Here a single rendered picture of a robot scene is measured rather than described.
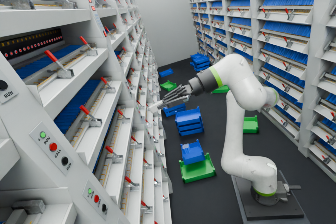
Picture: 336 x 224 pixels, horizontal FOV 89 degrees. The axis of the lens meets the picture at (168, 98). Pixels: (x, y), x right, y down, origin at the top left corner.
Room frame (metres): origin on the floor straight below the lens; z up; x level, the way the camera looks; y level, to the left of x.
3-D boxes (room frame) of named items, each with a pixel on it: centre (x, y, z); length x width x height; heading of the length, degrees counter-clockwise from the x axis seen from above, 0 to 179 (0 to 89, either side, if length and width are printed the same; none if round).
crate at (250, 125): (1.45, -0.70, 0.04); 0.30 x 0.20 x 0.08; 62
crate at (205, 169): (1.09, -0.05, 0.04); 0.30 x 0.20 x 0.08; 86
